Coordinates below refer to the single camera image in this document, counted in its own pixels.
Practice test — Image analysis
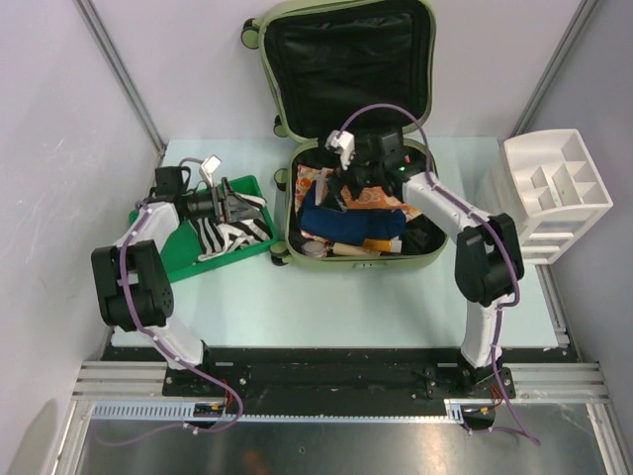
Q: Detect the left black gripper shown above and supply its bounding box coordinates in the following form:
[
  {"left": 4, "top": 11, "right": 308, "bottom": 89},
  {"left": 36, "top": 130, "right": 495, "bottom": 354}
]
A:
[{"left": 184, "top": 178, "right": 260, "bottom": 227}]

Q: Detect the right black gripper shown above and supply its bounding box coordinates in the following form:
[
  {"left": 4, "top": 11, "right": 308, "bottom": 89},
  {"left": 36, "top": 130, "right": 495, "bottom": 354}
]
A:
[{"left": 319, "top": 146, "right": 384, "bottom": 214}]

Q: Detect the orange rabbit print cloth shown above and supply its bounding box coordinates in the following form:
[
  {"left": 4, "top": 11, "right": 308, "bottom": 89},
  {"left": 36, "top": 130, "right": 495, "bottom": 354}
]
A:
[{"left": 294, "top": 164, "right": 422, "bottom": 222}]

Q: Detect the navy blue cloth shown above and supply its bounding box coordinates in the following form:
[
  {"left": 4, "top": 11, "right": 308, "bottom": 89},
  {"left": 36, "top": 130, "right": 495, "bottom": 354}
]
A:
[{"left": 299, "top": 187, "right": 407, "bottom": 245}]

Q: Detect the black white striped cloth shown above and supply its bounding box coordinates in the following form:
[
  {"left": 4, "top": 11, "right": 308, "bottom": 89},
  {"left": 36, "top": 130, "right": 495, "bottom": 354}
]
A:
[{"left": 191, "top": 193, "right": 272, "bottom": 262}]

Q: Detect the olive green hard-shell suitcase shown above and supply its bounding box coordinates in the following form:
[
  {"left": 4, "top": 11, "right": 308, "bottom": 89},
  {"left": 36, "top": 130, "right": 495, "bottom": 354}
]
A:
[{"left": 240, "top": 1, "right": 448, "bottom": 270}]

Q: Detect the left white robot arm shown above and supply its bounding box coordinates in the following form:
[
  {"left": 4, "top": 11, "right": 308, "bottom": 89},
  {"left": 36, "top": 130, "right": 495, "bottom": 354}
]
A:
[{"left": 91, "top": 164, "right": 277, "bottom": 396}]

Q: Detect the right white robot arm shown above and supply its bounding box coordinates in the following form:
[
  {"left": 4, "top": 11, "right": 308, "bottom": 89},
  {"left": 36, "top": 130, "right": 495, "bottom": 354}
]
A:
[{"left": 318, "top": 131, "right": 524, "bottom": 397}]

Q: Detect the orange yellow tube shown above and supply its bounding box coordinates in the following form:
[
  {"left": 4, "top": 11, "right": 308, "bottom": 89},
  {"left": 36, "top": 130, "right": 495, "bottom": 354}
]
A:
[{"left": 361, "top": 237, "right": 403, "bottom": 254}]

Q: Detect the green plastic tray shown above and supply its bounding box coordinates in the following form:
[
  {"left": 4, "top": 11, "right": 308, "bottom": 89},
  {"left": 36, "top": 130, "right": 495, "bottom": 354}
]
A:
[{"left": 120, "top": 166, "right": 277, "bottom": 283}]

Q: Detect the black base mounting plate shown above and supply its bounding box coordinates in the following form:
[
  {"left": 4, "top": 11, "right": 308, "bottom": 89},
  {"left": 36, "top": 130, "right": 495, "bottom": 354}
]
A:
[{"left": 102, "top": 346, "right": 579, "bottom": 420}]

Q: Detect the white plastic drawer organizer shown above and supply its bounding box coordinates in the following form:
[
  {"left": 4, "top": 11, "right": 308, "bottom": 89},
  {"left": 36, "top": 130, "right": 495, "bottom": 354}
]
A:
[{"left": 477, "top": 129, "right": 613, "bottom": 265}]

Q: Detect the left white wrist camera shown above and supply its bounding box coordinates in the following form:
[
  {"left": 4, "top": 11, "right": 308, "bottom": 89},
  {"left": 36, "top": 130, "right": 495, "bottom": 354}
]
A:
[{"left": 199, "top": 154, "right": 222, "bottom": 188}]

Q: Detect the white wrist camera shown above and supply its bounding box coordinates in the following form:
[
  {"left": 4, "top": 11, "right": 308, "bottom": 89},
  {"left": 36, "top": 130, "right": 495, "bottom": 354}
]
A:
[
  {"left": 325, "top": 130, "right": 355, "bottom": 170},
  {"left": 199, "top": 154, "right": 222, "bottom": 188}
]

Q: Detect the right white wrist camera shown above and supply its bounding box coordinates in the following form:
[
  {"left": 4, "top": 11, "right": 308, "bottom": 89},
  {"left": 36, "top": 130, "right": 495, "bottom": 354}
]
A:
[{"left": 325, "top": 130, "right": 355, "bottom": 170}]

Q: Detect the white slotted cable duct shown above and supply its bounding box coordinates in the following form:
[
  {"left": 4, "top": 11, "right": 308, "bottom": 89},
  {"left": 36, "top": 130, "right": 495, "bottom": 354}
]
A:
[{"left": 91, "top": 398, "right": 500, "bottom": 425}]

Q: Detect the left aluminium frame post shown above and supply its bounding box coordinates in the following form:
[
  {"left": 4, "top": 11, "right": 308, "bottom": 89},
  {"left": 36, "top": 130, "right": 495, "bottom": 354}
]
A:
[{"left": 72, "top": 0, "right": 166, "bottom": 157}]

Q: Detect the aluminium frame post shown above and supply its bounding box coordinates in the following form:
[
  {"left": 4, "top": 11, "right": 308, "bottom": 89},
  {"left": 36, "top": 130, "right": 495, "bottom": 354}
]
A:
[
  {"left": 508, "top": 0, "right": 599, "bottom": 138},
  {"left": 72, "top": 0, "right": 166, "bottom": 157}
]

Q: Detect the right aluminium frame post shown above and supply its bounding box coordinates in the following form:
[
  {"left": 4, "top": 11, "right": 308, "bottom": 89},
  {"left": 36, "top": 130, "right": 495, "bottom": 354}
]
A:
[{"left": 508, "top": 0, "right": 599, "bottom": 138}]

